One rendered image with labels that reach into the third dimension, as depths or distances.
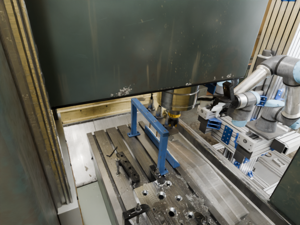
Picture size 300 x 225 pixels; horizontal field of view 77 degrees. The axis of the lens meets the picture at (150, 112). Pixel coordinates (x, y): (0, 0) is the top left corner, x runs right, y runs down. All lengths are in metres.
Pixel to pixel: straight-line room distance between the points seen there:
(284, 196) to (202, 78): 0.99
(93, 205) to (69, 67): 1.18
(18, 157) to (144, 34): 0.35
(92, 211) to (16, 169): 1.22
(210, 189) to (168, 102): 0.93
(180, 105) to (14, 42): 0.52
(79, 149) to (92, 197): 0.41
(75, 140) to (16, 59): 1.46
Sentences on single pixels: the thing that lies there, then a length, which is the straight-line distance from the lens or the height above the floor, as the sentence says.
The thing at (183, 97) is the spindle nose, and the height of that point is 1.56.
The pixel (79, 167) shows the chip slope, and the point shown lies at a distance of 1.66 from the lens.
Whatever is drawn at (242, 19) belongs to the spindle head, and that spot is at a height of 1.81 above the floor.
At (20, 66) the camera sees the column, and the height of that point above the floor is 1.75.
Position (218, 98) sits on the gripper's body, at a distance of 0.93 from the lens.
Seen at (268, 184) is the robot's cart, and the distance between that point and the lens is 2.54.
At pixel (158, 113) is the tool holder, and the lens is 1.18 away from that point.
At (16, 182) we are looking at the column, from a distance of 0.29.
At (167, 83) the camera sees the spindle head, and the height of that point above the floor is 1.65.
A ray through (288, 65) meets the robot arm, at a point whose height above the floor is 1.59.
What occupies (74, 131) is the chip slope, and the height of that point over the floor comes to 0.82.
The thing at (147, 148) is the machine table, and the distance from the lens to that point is 1.44.
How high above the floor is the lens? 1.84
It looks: 30 degrees down
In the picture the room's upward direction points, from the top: 3 degrees clockwise
